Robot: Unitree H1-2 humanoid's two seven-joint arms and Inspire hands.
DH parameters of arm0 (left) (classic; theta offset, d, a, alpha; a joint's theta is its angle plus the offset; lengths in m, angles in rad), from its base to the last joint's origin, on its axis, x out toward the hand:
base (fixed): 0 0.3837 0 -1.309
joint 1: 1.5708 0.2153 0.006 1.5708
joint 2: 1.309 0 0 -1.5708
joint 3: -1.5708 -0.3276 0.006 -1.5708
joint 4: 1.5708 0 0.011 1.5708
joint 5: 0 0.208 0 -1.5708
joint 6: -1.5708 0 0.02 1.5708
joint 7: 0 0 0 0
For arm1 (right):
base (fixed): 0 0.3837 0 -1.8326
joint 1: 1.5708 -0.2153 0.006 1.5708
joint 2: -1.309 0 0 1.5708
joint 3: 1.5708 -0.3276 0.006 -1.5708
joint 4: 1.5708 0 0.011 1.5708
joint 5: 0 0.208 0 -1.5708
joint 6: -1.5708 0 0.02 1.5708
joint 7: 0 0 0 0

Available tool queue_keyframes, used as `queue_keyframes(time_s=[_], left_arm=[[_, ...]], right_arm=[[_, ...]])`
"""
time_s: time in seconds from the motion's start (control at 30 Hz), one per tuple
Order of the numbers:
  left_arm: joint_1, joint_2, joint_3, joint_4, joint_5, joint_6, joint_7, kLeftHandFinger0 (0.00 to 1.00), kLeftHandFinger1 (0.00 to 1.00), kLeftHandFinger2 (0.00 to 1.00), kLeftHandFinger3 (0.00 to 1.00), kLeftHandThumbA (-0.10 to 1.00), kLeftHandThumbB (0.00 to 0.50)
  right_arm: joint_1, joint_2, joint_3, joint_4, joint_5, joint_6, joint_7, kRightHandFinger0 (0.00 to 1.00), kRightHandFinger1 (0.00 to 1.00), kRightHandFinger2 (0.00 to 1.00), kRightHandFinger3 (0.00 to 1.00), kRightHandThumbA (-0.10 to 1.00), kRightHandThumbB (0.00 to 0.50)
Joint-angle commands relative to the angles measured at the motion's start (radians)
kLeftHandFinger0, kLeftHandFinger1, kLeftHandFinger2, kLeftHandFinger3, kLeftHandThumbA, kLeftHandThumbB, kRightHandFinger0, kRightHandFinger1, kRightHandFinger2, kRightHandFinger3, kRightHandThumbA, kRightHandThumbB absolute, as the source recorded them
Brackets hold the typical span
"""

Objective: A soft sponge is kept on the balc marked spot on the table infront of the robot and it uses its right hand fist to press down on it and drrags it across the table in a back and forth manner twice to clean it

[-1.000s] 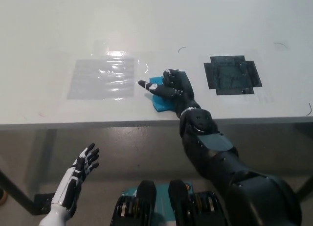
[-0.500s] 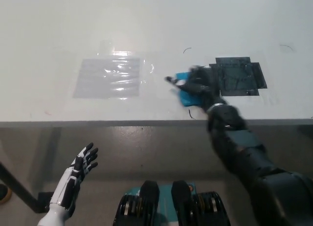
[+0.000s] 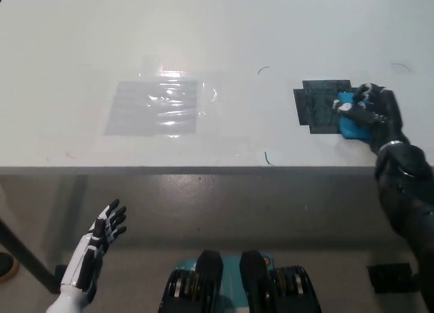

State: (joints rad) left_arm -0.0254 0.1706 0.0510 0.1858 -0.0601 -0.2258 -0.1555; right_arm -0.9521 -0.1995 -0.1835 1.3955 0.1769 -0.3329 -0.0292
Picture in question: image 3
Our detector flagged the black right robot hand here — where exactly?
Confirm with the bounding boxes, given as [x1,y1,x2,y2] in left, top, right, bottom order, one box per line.
[331,83,410,154]

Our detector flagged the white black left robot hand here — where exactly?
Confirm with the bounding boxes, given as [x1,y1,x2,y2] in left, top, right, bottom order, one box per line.
[60,199,128,295]

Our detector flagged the blue wavy sponge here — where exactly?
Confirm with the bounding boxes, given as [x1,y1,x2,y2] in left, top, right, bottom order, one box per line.
[336,91,372,142]

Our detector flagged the black tape marked spot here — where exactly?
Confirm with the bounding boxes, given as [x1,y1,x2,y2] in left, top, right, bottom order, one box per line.
[293,79,357,135]

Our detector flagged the black teal robot body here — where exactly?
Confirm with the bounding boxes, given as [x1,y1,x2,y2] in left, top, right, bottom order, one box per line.
[162,249,323,313]

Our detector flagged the black table leg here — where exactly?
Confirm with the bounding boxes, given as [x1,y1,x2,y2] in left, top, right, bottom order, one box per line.
[367,263,415,293]
[0,217,68,293]

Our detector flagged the brown tape roll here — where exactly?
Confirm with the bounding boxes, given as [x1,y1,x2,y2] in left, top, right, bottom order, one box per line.
[0,251,20,282]

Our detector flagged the clear plastic sheet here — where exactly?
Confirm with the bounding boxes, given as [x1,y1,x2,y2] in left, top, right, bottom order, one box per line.
[103,79,199,137]

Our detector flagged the clear plastic film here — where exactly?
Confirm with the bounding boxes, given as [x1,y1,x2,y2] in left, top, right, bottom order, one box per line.
[138,57,222,140]

